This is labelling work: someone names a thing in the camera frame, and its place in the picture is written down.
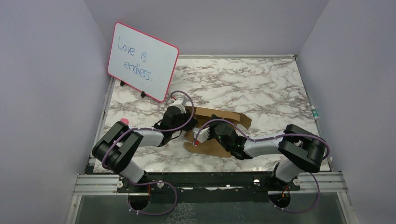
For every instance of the pink eraser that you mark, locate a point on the pink eraser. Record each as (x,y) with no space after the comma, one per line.
(124,120)

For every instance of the green capped marker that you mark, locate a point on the green capped marker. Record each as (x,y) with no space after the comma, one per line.
(314,112)

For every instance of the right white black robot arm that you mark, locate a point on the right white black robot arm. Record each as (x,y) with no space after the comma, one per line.
(304,151)

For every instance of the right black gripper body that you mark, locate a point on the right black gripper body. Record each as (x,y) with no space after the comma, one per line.
(212,126)

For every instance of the brown cardboard box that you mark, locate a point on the brown cardboard box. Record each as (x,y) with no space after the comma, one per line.
(212,147)

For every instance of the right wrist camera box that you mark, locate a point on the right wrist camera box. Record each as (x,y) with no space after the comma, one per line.
(200,136)

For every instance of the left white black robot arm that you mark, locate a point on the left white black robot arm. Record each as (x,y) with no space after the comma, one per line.
(117,147)

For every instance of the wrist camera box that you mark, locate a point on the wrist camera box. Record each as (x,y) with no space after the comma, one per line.
(179,102)
(200,136)

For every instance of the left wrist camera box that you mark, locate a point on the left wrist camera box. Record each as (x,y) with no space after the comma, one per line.
(179,102)

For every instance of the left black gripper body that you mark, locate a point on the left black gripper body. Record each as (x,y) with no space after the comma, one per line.
(184,118)

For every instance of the white board with pink frame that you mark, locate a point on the white board with pink frame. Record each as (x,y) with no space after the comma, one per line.
(142,61)

